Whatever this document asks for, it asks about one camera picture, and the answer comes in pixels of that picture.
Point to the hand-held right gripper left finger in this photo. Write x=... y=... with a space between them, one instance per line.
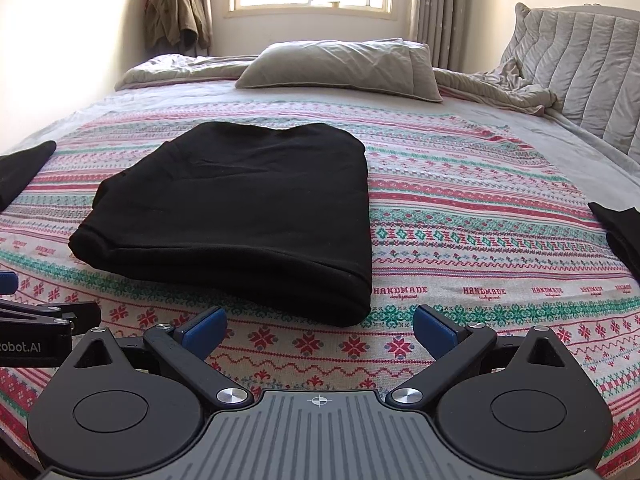
x=202 y=332

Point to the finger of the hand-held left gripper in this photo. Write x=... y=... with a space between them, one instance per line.
x=80 y=312
x=7 y=281

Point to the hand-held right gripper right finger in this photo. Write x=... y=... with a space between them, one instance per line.
x=432 y=330

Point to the black pants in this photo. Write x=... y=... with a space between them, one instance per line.
x=20 y=170
x=620 y=230
x=240 y=210

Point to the printed patterned blanket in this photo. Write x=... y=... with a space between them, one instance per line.
x=450 y=240

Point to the grey bedsheet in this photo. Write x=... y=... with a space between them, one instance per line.
x=590 y=145

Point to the beige crumpled duvet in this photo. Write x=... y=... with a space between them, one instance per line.
x=170 y=70

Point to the grey pillow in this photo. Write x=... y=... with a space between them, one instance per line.
x=340 y=65

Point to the grey quilted headboard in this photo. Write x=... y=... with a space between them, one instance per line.
x=590 y=60

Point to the olive hanging jacket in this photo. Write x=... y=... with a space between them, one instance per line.
x=172 y=10

